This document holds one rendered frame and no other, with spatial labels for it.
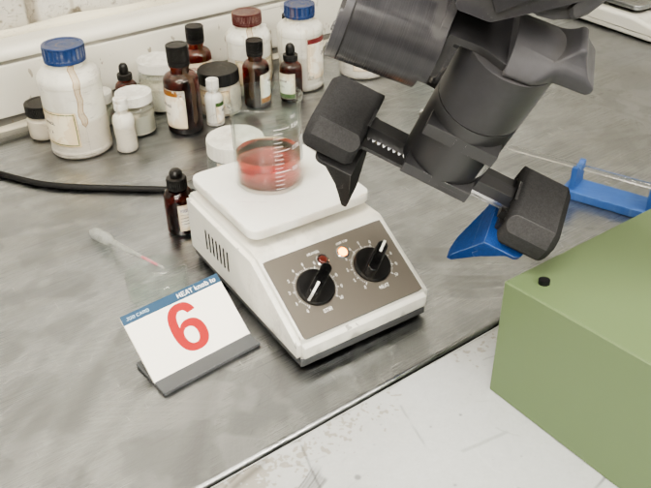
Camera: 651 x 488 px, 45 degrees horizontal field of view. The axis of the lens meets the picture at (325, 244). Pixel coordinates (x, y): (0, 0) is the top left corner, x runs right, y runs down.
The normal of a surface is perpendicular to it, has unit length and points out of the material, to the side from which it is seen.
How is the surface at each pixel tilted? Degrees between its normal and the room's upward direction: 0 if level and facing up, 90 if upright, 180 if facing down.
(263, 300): 90
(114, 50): 90
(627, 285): 4
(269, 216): 0
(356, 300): 30
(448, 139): 108
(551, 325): 90
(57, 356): 0
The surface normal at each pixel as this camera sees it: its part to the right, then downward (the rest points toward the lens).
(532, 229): -0.08, 0.18
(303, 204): -0.01, -0.83
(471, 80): -0.77, 0.41
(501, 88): -0.32, 0.77
